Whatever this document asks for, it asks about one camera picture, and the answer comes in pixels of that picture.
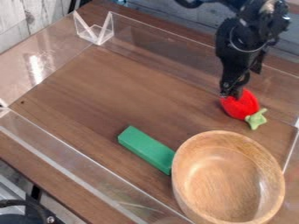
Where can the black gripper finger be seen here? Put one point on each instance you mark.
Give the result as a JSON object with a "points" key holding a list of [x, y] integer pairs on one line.
{"points": [[232, 84], [258, 63]]}

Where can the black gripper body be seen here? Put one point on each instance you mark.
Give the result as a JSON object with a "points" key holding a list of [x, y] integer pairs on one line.
{"points": [[240, 44]]}

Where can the red plush strawberry toy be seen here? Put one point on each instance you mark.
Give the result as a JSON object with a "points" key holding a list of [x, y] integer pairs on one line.
{"points": [[245, 109]]}

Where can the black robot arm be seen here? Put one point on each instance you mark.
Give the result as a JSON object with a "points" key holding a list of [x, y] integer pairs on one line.
{"points": [[265, 14]]}

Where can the green rectangular block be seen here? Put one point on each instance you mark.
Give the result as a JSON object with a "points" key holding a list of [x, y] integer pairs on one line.
{"points": [[154, 152]]}

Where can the wooden bowl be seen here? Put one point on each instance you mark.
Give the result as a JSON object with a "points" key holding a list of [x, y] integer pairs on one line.
{"points": [[228, 180]]}

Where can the clear acrylic back wall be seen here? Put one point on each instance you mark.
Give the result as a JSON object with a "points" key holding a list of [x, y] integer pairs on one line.
{"points": [[192, 61]]}

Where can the clear acrylic wall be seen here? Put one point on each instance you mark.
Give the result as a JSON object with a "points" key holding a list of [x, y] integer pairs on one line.
{"points": [[192, 61], [98, 195]]}

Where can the clear acrylic corner bracket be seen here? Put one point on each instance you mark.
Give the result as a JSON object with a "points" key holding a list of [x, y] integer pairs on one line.
{"points": [[96, 34]]}

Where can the clear acrylic front wall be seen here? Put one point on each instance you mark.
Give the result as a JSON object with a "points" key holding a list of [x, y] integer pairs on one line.
{"points": [[98, 195]]}

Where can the black clamp with cable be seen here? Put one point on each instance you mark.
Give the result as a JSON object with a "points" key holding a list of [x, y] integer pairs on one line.
{"points": [[21, 209]]}

